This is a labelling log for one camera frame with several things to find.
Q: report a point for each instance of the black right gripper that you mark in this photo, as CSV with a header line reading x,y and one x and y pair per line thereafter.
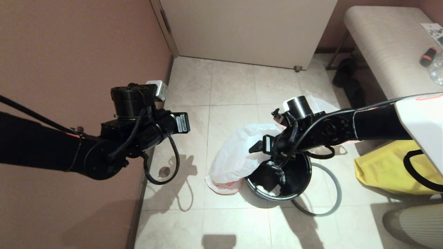
x,y
287,143

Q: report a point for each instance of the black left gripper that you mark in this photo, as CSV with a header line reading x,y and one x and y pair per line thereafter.
x,y
157,129

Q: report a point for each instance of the clear plastic bag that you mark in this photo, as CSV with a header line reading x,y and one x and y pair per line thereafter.
x,y
322,103

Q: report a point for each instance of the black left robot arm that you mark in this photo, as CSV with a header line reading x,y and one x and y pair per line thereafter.
x,y
34,141

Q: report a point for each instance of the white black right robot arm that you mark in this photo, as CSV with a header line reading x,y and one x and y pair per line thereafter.
x,y
380,124

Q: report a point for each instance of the black round trash bin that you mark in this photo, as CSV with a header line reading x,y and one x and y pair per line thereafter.
x,y
297,176

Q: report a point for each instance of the yellow fabric bag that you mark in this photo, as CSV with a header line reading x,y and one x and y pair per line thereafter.
x,y
380,169

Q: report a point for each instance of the round grey floor plate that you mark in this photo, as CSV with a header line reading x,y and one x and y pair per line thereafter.
x,y
164,172

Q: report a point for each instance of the white paper scrap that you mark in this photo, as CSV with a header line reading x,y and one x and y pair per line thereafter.
x,y
270,191

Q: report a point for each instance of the small metal door stopper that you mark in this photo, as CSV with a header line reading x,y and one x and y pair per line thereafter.
x,y
297,68

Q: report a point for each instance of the white door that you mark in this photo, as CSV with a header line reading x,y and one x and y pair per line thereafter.
x,y
249,31

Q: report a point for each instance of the thin metal bench leg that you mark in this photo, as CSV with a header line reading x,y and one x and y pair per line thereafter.
x,y
337,50

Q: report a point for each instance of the beige wood grain bench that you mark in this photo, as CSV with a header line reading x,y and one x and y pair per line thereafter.
x,y
391,52

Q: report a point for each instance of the grey ribbed cushion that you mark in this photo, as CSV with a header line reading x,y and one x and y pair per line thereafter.
x,y
415,226

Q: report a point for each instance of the small black red object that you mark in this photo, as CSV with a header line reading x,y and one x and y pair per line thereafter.
x,y
427,57

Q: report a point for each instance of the clear glass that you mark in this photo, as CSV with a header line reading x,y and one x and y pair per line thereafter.
x,y
438,71

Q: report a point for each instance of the white blue printed card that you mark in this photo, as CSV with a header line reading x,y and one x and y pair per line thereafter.
x,y
435,31

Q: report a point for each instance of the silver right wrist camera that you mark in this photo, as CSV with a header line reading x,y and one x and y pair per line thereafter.
x,y
267,144

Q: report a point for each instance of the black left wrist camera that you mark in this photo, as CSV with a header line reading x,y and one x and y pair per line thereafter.
x,y
181,122

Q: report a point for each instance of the white door frame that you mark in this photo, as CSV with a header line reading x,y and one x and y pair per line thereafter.
x,y
164,24

